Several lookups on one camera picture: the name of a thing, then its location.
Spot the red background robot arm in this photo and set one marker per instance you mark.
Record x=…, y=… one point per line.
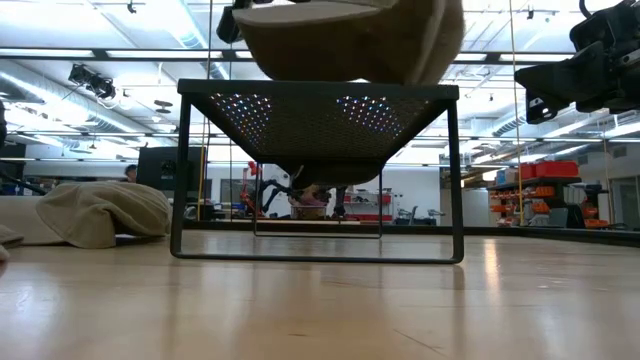
x=252, y=170

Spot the small red storage bin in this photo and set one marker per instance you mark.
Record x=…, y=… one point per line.
x=527, y=172

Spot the black ceiling fixture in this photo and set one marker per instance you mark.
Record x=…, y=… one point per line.
x=92, y=82

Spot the black storage shelf rack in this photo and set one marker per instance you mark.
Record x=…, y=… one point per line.
x=530, y=182

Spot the large red storage bin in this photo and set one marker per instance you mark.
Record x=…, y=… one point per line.
x=557, y=169

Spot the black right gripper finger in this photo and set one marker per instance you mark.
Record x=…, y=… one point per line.
x=565, y=75

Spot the black perforated metal stand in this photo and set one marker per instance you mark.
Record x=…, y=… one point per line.
x=320, y=90

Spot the black wall monitor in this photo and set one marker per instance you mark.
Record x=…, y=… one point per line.
x=155, y=170

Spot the orange storage bin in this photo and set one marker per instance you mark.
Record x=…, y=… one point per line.
x=545, y=191
x=596, y=223
x=541, y=207

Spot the dark green baseball cap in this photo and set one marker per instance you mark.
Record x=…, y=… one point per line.
x=335, y=177

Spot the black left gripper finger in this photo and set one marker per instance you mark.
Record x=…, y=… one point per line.
x=229, y=25

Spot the person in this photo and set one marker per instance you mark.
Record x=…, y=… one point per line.
x=131, y=174

